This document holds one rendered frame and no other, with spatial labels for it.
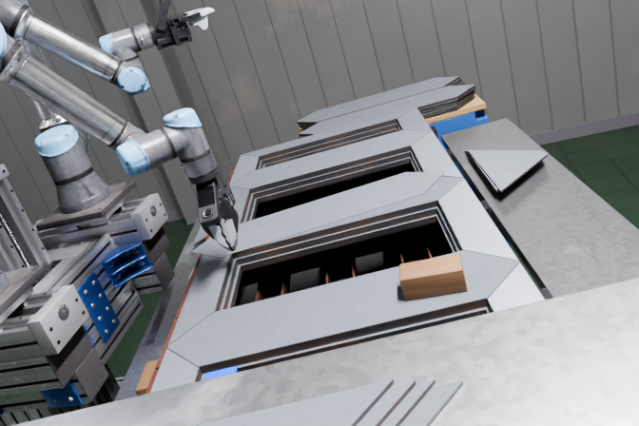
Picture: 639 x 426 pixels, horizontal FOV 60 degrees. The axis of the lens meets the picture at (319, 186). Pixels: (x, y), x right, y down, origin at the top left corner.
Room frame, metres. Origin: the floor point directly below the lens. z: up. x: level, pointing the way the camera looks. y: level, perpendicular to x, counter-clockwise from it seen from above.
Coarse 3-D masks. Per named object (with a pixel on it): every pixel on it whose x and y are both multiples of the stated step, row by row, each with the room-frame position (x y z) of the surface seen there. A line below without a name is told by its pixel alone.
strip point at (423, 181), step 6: (408, 174) 1.50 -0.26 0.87; (414, 174) 1.49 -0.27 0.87; (420, 174) 1.47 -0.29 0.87; (426, 174) 1.46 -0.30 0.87; (432, 174) 1.45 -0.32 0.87; (438, 174) 1.43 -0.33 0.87; (414, 180) 1.45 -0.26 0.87; (420, 180) 1.43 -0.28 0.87; (426, 180) 1.42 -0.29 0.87; (432, 180) 1.41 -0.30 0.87; (420, 186) 1.39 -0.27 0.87; (426, 186) 1.38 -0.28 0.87
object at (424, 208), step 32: (384, 128) 2.06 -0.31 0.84; (288, 160) 2.10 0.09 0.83; (384, 160) 1.73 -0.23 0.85; (416, 160) 1.62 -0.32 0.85; (256, 192) 1.79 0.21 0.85; (288, 192) 1.76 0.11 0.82; (352, 224) 1.31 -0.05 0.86; (384, 224) 1.29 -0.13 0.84; (416, 224) 1.28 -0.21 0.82; (448, 224) 1.18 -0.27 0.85; (256, 256) 1.33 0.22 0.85; (288, 256) 1.32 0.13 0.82; (224, 288) 1.20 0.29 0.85; (416, 320) 0.86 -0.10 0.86; (448, 320) 0.84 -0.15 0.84; (288, 352) 0.88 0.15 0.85; (320, 352) 0.87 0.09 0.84
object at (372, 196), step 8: (368, 184) 1.51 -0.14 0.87; (376, 184) 1.50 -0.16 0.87; (360, 192) 1.48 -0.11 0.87; (368, 192) 1.46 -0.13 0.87; (376, 192) 1.45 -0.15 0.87; (384, 192) 1.43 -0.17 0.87; (360, 200) 1.43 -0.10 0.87; (368, 200) 1.41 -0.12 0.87; (376, 200) 1.40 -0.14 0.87; (384, 200) 1.38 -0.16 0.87; (368, 208) 1.36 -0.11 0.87; (376, 208) 1.34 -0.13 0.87
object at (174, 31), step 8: (168, 16) 1.88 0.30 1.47; (176, 16) 1.84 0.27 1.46; (168, 24) 1.82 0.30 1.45; (176, 24) 1.82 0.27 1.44; (184, 24) 1.83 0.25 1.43; (152, 32) 1.81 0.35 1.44; (160, 32) 1.83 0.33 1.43; (168, 32) 1.84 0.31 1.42; (176, 32) 1.82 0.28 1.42; (184, 32) 1.83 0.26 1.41; (160, 40) 1.83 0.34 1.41; (168, 40) 1.84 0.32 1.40; (176, 40) 1.83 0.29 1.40; (184, 40) 1.84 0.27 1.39; (160, 48) 1.83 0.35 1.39
